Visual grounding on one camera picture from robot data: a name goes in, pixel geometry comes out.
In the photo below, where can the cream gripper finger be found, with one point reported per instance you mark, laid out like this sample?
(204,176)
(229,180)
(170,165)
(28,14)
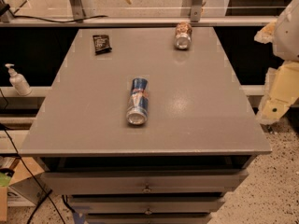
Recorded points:
(281,91)
(266,34)

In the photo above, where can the blue silver redbull can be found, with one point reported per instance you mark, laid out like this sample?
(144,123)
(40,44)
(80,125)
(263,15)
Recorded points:
(137,111)

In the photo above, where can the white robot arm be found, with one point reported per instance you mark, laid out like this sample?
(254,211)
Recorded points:
(286,35)

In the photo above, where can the top grey drawer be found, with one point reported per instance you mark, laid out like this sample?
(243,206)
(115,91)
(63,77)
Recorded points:
(142,182)

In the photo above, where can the grey drawer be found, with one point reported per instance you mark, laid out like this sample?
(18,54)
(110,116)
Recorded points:
(142,182)
(147,204)
(149,219)

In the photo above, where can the grey drawer cabinet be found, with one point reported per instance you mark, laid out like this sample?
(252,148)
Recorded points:
(198,116)

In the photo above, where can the black snack packet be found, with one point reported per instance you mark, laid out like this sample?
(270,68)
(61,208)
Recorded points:
(101,44)

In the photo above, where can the middle grey drawer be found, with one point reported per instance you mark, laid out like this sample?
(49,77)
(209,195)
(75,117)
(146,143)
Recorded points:
(147,204)

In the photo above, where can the bottom grey drawer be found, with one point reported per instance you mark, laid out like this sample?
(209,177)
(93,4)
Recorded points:
(149,219)

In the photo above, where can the white pump dispenser bottle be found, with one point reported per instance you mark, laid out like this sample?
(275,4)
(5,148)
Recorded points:
(18,81)

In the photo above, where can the brown cardboard box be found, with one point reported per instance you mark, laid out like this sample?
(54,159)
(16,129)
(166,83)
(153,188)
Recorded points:
(25,187)

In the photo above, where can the green object on box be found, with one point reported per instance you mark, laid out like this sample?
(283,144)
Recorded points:
(5,177)

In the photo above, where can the grey metal frame bracket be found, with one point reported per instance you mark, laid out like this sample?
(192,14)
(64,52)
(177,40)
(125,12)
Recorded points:
(196,9)

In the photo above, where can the grey metal frame leg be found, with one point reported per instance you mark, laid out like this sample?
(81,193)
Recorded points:
(77,9)

